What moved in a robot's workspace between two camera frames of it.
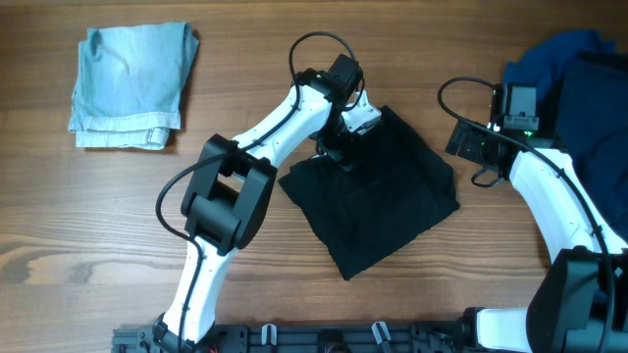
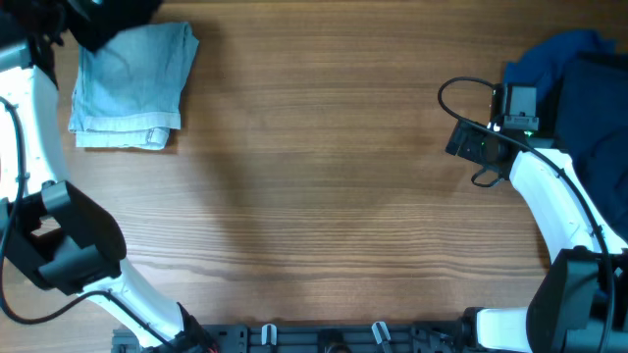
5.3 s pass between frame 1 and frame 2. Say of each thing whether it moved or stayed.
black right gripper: stayed
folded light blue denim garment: stayed
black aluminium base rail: stayed
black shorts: moved
